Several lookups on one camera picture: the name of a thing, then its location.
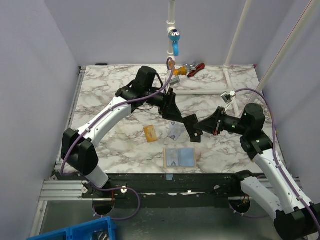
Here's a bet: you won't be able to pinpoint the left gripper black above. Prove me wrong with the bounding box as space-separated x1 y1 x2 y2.
145 88 185 123

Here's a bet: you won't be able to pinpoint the beige leather card holder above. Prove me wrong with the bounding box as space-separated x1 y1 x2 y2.
163 147 198 169

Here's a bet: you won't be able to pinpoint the silver VIP card top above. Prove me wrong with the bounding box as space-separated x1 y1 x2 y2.
165 148 180 167

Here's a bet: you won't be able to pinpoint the silver vip card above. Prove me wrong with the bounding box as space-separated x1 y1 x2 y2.
165 148 180 167
167 121 185 141

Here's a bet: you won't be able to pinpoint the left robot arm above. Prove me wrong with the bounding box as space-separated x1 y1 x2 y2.
60 66 184 198

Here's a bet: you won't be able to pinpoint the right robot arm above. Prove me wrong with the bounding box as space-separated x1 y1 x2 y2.
194 103 320 240

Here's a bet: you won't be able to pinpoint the gold card middle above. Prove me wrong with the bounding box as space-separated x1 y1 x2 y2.
143 125 158 143

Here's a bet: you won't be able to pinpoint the orange pipe valve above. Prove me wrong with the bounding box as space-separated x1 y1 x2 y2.
167 61 188 76

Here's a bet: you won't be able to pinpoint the red black pliers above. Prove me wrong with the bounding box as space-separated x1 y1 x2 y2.
182 62 206 78

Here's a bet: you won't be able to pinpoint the blue tape piece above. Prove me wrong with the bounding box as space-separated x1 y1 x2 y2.
165 174 174 181

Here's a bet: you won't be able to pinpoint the blue pipe valve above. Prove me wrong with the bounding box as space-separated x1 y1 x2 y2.
167 28 181 57

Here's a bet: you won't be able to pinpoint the blue plastic bin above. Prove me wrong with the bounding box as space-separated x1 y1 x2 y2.
28 216 117 240

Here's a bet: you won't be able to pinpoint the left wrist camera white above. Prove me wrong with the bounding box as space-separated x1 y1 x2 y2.
169 75 181 85

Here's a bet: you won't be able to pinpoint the white PVC pipe frame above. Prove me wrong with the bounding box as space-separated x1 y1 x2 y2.
166 0 320 118

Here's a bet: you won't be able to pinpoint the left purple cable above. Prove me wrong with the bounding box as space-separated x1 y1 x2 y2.
59 57 176 221

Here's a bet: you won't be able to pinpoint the purple cable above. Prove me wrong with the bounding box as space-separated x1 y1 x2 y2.
59 57 176 221
228 88 320 226

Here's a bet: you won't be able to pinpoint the aluminium rail frame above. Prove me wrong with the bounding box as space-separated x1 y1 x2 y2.
37 66 311 240

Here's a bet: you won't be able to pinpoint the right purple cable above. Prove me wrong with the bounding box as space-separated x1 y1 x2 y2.
228 88 320 226

